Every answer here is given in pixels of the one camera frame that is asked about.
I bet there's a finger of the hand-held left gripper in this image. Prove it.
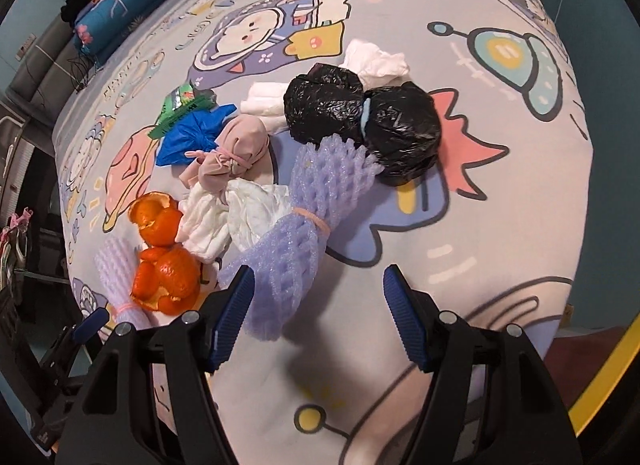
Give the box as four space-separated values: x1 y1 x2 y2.
40 307 111 376

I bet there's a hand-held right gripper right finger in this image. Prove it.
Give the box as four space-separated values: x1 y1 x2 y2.
382 265 583 465

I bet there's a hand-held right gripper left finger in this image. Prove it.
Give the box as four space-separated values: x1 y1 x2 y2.
55 265 256 465

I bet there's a large purple foam net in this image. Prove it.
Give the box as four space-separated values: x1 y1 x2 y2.
217 138 383 341

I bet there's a small purple foam net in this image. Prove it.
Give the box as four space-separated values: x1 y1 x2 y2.
94 237 151 331

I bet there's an orange peel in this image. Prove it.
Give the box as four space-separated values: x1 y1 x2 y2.
131 244 201 317
127 191 185 248

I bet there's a pink patterned cloth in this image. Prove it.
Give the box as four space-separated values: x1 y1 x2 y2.
0 210 33 266

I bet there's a cartoon printed bed sheet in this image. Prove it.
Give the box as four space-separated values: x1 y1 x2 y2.
52 0 596 465

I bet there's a black plastic bag bundle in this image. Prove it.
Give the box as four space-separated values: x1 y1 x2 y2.
282 62 443 188

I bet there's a pink knotted plastic bag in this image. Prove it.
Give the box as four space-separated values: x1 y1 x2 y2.
185 114 271 191

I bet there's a blue plastic bag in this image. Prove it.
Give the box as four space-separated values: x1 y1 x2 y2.
155 104 237 167

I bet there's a folded white tissue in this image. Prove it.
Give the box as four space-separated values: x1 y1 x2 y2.
240 82 296 133

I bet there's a green snack wrapper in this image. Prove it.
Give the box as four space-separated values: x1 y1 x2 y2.
146 82 218 138

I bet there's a smooth crumpled white tissue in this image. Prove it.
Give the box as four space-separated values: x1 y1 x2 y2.
342 38 411 91

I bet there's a grey padded headboard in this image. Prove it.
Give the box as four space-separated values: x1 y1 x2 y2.
5 20 101 116

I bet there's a blue floral pillow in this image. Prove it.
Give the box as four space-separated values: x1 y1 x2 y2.
74 0 173 63

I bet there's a black cable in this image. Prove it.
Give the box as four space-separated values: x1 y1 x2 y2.
67 52 98 93

